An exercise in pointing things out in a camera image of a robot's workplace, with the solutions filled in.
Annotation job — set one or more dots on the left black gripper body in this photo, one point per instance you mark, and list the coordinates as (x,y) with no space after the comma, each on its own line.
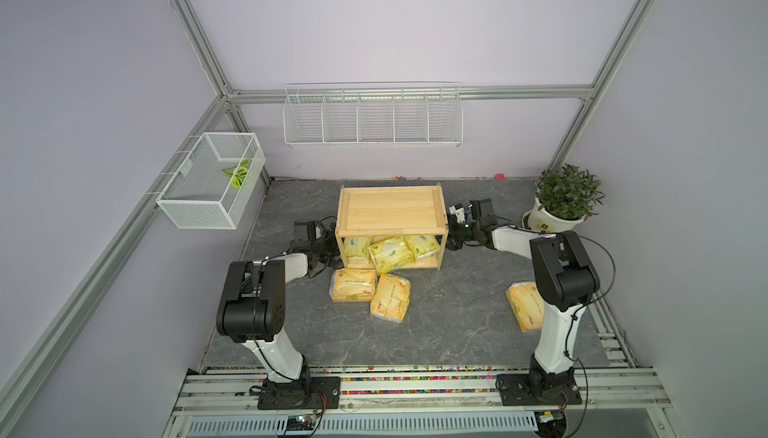
(326,248)

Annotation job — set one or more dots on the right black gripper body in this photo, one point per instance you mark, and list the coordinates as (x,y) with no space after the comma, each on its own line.
(458,232)

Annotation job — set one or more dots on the green tissue pack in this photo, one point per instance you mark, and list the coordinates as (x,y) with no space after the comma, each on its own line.
(422,246)
(356,251)
(390,254)

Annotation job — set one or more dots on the orange tissue pack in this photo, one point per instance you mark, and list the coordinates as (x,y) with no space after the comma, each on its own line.
(391,299)
(527,305)
(353,285)

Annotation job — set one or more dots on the wooden two-tier shelf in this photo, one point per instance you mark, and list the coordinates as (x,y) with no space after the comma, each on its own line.
(396,210)

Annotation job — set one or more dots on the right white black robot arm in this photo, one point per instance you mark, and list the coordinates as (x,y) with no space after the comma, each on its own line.
(564,274)

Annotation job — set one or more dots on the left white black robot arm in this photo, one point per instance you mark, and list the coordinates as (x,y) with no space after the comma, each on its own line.
(253,304)

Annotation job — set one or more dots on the large potted green plant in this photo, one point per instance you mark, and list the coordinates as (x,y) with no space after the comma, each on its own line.
(564,198)

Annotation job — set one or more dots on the green leaf toy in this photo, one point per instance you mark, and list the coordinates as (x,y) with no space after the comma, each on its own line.
(237,175)

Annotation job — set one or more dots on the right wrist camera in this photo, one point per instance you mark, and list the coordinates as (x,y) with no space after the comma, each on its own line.
(460,213)

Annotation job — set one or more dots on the white wire side basket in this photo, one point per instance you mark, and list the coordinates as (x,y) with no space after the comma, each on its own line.
(198,194)

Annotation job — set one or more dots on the long white wire wall basket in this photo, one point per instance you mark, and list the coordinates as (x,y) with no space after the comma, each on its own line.
(418,114)

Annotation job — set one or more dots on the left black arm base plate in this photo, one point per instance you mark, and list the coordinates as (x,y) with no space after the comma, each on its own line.
(300,393)

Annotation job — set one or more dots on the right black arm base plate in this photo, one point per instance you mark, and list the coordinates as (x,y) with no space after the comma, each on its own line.
(537,388)

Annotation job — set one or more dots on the aluminium front rail frame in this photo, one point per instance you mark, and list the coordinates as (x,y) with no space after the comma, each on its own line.
(620,400)

